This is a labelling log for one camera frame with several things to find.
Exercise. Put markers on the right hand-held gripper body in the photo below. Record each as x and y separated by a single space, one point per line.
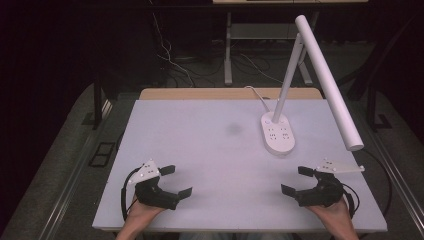
325 191

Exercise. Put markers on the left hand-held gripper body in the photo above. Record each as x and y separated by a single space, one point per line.
154 194

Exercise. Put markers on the person's left hand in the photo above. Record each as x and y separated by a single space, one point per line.
142 213

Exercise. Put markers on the person's right hand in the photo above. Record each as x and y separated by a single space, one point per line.
332 213

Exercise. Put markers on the white desk lamp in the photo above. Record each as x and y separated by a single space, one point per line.
278 135

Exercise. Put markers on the black metal stand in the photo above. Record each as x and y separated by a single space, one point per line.
371 110
97 106

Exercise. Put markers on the black floor socket frame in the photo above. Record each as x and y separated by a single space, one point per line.
101 154

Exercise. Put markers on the metal floor rail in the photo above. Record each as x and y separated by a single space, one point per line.
73 176
396 173

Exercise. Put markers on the white metal desk frame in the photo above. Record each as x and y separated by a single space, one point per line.
228 50

